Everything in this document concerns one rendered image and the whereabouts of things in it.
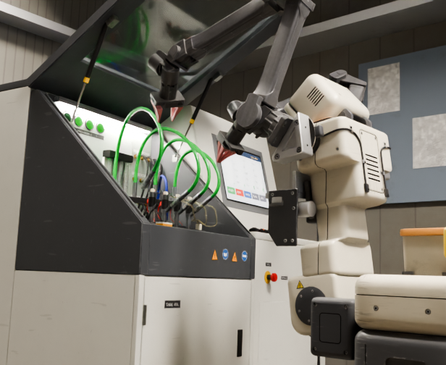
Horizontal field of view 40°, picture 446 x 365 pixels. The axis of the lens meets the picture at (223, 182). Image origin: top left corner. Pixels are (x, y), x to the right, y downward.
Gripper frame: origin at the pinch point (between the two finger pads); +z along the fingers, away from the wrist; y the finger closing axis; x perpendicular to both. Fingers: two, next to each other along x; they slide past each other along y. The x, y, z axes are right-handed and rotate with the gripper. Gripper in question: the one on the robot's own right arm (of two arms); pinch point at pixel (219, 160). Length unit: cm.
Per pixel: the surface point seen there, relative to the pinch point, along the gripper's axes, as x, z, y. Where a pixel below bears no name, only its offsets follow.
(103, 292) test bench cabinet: 38, 39, -28
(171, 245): 20.2, 21.1, -23.9
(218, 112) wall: -151, 73, 189
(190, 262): 9.3, 26.7, -25.2
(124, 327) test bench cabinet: 35, 39, -42
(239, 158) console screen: -57, 26, 49
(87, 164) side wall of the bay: 41.9, 17.6, 8.8
